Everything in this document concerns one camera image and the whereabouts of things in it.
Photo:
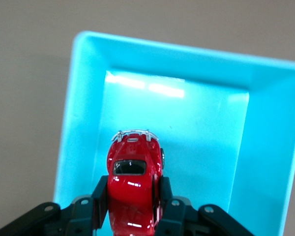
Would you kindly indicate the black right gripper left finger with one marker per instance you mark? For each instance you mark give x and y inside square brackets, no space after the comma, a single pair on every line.
[83,216]

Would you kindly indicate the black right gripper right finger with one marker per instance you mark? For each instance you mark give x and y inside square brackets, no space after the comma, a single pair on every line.
[177,216]

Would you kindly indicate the red beetle toy car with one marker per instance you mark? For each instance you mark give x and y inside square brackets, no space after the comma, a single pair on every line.
[132,184]

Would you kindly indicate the blue plastic storage box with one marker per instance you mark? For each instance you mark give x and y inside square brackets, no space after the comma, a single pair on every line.
[201,127]

